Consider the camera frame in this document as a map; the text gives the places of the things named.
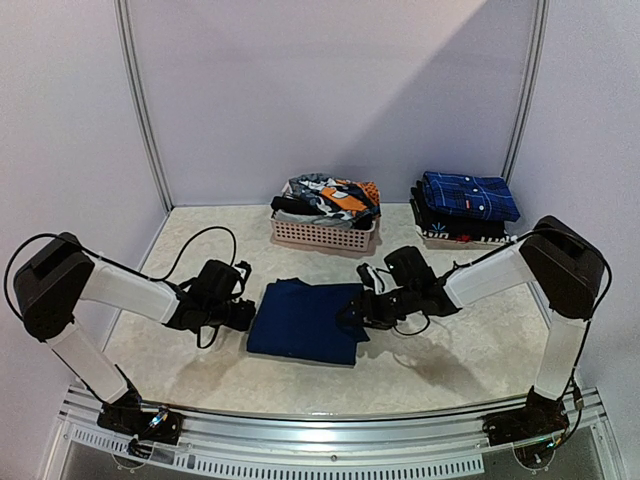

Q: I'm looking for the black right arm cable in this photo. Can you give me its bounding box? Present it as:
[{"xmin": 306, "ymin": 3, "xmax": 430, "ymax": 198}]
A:
[{"xmin": 394, "ymin": 224, "xmax": 614, "ymax": 401}]

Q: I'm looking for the right aluminium corner post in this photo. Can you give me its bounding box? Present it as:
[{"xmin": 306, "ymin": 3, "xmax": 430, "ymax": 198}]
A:
[{"xmin": 501, "ymin": 0, "xmax": 550, "ymax": 184}]

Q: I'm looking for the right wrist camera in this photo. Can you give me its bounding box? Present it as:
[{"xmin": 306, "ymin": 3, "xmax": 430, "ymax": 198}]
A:
[{"xmin": 356, "ymin": 263, "xmax": 386, "ymax": 295}]

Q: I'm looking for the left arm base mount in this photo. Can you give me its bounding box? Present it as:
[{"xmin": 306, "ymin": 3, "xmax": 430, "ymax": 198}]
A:
[{"xmin": 97, "ymin": 399, "xmax": 185, "ymax": 459}]

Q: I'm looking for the grey folded garment in basket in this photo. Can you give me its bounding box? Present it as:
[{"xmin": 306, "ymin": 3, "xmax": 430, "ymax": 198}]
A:
[{"xmin": 272, "ymin": 210, "xmax": 326, "ymax": 225}]

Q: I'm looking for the black folded printed garment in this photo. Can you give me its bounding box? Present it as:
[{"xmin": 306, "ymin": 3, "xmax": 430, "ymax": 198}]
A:
[{"xmin": 410, "ymin": 181, "xmax": 508, "ymax": 245}]

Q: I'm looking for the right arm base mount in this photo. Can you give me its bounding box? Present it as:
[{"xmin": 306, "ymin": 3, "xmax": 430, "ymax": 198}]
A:
[{"xmin": 482, "ymin": 385, "xmax": 584, "ymax": 471}]

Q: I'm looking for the aluminium front rail frame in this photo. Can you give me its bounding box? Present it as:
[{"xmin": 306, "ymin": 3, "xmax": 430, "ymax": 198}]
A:
[{"xmin": 43, "ymin": 386, "xmax": 626, "ymax": 479}]

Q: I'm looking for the pink perforated plastic basket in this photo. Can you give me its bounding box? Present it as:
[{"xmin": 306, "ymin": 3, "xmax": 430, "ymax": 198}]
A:
[{"xmin": 270, "ymin": 182, "xmax": 379, "ymax": 252}]

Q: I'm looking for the aluminium corner post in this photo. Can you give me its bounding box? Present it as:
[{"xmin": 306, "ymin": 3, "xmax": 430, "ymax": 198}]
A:
[
  {"xmin": 501, "ymin": 0, "xmax": 550, "ymax": 184},
  {"xmin": 114, "ymin": 0, "xmax": 174, "ymax": 214}
]

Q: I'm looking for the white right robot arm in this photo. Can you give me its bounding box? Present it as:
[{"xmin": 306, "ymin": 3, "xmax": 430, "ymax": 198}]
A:
[{"xmin": 336, "ymin": 215, "xmax": 612, "ymax": 436}]

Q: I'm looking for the left aluminium corner post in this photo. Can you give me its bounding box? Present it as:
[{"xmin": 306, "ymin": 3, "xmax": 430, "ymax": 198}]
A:
[{"xmin": 114, "ymin": 0, "xmax": 174, "ymax": 214}]

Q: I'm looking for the orange patterned garment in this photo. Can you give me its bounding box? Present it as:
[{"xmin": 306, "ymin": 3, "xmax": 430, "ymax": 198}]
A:
[{"xmin": 288, "ymin": 172, "xmax": 383, "ymax": 229}]

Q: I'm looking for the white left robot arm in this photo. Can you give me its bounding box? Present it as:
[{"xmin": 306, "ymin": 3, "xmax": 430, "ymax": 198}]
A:
[{"xmin": 2, "ymin": 232, "xmax": 256, "ymax": 434}]

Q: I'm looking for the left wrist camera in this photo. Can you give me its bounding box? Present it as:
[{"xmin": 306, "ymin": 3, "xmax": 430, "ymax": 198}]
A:
[{"xmin": 234, "ymin": 260, "xmax": 252, "ymax": 296}]

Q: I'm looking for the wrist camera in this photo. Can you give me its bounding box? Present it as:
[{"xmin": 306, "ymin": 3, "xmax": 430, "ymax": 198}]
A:
[
  {"xmin": 234, "ymin": 260, "xmax": 252, "ymax": 296},
  {"xmin": 356, "ymin": 263, "xmax": 386, "ymax": 295}
]

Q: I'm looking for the navy blue Mickey t-shirt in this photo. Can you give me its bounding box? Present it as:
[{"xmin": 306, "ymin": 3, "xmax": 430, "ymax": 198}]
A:
[{"xmin": 246, "ymin": 278, "xmax": 369, "ymax": 367}]

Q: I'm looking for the black garment in basket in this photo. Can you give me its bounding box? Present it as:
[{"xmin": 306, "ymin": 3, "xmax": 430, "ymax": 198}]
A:
[{"xmin": 270, "ymin": 196, "xmax": 321, "ymax": 216}]

